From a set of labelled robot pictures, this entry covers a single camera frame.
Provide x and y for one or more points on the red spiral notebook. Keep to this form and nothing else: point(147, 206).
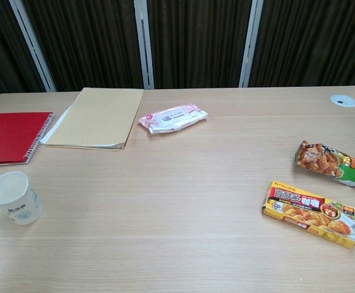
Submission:
point(10, 138)

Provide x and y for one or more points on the white paper cup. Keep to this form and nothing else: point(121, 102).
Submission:
point(12, 198)

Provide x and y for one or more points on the black folding screen panel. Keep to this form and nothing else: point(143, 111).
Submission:
point(311, 42)
point(88, 42)
point(198, 42)
point(0, 45)

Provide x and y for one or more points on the tan manila folder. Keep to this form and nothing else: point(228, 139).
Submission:
point(97, 119)

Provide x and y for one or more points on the pink wet wipes pack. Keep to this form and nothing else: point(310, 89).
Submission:
point(172, 117)

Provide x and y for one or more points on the yellow curry box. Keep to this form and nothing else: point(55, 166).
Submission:
point(308, 212)

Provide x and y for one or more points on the orange green snack bag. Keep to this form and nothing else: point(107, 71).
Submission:
point(324, 160)

